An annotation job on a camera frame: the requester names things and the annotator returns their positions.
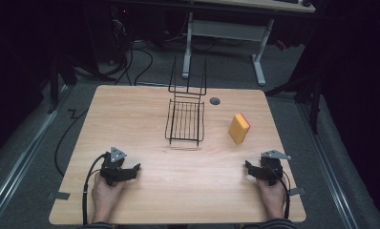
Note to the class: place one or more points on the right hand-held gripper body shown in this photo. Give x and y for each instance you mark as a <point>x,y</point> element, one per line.
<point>271,167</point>

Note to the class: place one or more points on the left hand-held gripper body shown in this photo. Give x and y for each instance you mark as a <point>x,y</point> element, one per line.
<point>112,165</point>

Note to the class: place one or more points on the yellow sponge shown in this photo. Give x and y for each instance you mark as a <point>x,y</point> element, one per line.
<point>238,128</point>

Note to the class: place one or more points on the person's right hand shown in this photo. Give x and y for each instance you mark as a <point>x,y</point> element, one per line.
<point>272,198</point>

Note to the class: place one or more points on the person's left hand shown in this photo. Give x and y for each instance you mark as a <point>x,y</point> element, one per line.
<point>104,197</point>

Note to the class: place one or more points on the grey tape strip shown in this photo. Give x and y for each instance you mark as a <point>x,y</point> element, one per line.
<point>60,195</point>
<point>297,191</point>

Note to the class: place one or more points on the grey table grommet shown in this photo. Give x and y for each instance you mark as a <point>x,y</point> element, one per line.
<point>215,101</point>

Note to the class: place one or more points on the black stand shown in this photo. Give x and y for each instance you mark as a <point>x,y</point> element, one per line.
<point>56,79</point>
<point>309,86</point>

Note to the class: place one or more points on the dark computer tower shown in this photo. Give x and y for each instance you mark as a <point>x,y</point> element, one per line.
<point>119,31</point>

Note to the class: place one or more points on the white-framed desk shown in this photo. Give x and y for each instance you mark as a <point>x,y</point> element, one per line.
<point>226,30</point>

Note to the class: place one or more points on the metal floor rail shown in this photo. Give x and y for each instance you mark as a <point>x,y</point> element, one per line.
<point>17,171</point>
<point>329,178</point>

